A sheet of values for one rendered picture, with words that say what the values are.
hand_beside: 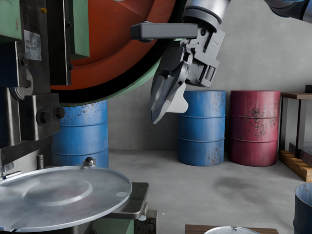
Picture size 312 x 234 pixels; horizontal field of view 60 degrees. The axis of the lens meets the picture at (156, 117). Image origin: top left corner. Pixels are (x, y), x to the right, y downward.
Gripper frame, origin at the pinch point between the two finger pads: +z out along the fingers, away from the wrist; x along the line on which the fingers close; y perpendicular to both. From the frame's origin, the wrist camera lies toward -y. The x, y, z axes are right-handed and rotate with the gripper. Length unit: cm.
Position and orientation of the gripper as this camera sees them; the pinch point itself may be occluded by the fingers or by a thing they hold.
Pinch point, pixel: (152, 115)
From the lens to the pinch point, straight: 49.8
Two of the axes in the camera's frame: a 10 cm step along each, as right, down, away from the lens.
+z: -3.7, 9.3, 0.3
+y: 8.1, 3.1, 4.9
